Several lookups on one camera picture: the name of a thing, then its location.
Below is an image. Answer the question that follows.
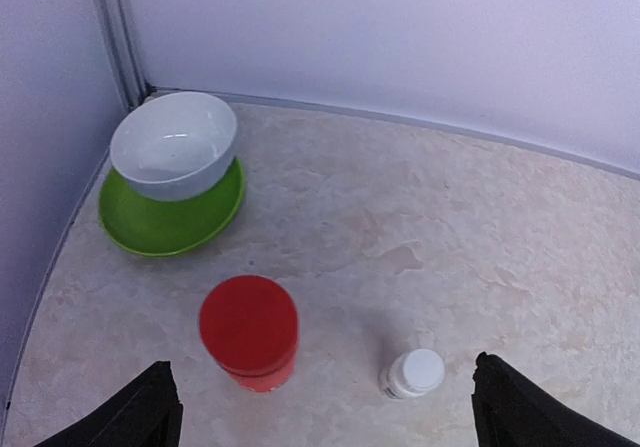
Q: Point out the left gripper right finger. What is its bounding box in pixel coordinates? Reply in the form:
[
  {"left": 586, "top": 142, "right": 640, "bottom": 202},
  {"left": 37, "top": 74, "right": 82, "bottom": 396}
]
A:
[{"left": 471, "top": 352, "right": 635, "bottom": 447}]

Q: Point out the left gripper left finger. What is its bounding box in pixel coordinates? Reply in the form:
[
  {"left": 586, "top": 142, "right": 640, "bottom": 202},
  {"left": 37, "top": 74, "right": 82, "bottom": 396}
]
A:
[{"left": 40, "top": 361, "right": 183, "bottom": 447}]

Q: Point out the white pill bottle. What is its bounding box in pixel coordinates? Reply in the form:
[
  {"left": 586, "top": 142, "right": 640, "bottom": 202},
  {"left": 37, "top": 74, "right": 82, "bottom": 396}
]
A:
[{"left": 379, "top": 349, "right": 446, "bottom": 400}]

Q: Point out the red pill bottle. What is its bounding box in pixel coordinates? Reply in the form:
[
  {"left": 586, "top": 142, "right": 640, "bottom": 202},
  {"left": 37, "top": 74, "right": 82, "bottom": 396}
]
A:
[{"left": 199, "top": 275, "right": 299, "bottom": 393}]

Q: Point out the green plate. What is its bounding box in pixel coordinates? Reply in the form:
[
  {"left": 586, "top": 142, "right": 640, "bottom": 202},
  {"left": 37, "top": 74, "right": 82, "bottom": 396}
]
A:
[{"left": 98, "top": 158, "right": 246, "bottom": 257}]

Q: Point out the white bowl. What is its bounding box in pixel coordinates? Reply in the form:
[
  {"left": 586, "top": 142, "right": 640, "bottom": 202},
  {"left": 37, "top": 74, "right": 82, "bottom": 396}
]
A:
[{"left": 109, "top": 92, "right": 238, "bottom": 202}]

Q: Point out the left aluminium frame post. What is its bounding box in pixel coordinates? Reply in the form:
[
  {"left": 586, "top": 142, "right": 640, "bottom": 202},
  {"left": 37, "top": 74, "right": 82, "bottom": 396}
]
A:
[{"left": 94, "top": 0, "right": 153, "bottom": 111}]

